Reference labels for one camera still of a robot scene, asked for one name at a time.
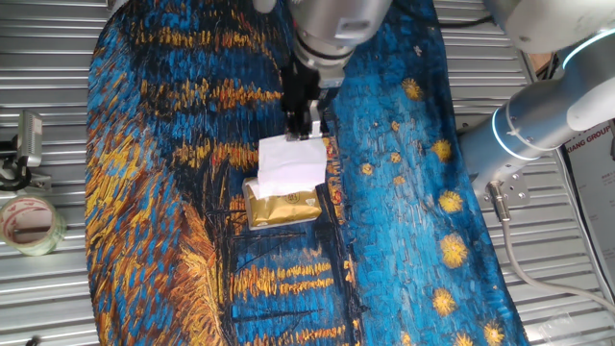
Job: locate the black tape dispenser tool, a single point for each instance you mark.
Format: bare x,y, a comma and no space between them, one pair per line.
38,181

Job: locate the starry night painted tablecloth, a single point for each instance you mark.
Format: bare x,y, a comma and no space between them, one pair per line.
168,216

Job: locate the gold tissue pack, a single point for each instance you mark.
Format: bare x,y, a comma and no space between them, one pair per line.
283,214

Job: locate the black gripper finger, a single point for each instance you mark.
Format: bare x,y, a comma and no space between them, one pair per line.
299,125
315,120

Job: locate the white napkin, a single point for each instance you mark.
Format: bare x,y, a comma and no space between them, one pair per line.
288,163

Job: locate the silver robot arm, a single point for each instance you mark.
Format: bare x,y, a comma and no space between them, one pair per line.
543,115

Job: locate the clear tape roll red print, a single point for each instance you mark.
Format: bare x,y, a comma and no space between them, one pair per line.
48,246

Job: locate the white printed poster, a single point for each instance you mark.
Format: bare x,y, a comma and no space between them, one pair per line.
596,192

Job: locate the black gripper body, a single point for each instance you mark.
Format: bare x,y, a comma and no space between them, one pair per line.
298,86

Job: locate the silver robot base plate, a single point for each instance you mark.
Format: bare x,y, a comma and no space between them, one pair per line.
516,190

